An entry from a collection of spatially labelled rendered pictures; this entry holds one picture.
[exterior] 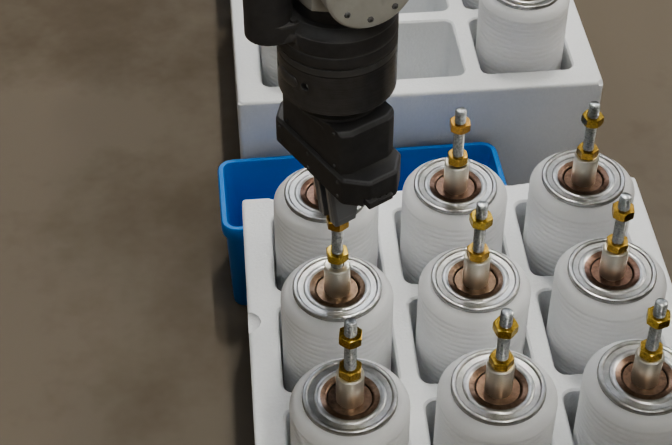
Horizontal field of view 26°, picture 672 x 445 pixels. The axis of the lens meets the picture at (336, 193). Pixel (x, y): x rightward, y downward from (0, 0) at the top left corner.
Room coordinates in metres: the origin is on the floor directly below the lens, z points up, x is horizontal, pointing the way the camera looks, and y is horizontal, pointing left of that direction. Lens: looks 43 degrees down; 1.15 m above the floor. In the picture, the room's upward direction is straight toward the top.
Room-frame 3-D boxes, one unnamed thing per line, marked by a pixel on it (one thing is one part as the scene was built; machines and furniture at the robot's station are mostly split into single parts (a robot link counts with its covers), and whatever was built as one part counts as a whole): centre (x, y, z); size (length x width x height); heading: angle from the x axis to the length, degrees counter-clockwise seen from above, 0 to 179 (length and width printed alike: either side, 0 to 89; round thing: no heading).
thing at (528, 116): (1.39, -0.07, 0.09); 0.39 x 0.39 x 0.18; 5
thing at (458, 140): (0.97, -0.11, 0.30); 0.01 x 0.01 x 0.08
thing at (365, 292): (0.85, 0.00, 0.25); 0.08 x 0.08 x 0.01
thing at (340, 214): (0.84, -0.01, 0.37); 0.03 x 0.02 x 0.06; 125
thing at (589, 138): (0.98, -0.23, 0.30); 0.01 x 0.01 x 0.08
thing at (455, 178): (0.97, -0.11, 0.26); 0.02 x 0.02 x 0.03
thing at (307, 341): (0.85, 0.00, 0.16); 0.10 x 0.10 x 0.18
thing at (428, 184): (0.97, -0.11, 0.25); 0.08 x 0.08 x 0.01
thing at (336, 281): (0.85, 0.00, 0.26); 0.02 x 0.02 x 0.03
